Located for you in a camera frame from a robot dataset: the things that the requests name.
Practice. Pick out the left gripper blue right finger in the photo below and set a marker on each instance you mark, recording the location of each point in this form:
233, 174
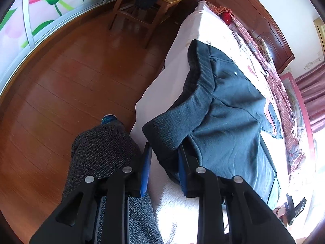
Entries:
183, 170

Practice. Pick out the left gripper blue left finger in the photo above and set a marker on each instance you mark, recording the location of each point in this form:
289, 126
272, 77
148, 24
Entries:
145, 169

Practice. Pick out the dark navy sports pants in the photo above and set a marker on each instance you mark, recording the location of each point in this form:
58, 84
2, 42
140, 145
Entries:
218, 119

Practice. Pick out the grey tweed trouser leg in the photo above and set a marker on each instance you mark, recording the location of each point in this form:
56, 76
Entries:
101, 151

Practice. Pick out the blue slipper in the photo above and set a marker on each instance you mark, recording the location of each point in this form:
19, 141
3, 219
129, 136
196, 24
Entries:
109, 119

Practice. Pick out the pink patterned quilt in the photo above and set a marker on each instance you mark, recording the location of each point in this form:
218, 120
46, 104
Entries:
294, 153

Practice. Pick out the purple curtain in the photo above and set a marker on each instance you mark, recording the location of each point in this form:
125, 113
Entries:
312, 88

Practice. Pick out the wooden chair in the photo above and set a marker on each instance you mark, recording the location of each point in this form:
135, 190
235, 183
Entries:
148, 19

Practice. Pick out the red pillow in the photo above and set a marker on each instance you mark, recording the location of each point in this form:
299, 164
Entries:
226, 17

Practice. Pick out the dark red wooden headboard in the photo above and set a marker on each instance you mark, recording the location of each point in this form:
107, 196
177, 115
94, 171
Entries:
260, 24

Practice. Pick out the floral sliding wardrobe door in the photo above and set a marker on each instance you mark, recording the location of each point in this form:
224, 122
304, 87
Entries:
28, 22

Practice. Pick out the pink bed guard rail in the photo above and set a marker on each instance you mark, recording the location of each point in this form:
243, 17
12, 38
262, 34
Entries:
298, 107

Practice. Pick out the beige wall air conditioner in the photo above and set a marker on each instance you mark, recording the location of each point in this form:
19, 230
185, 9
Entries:
320, 28

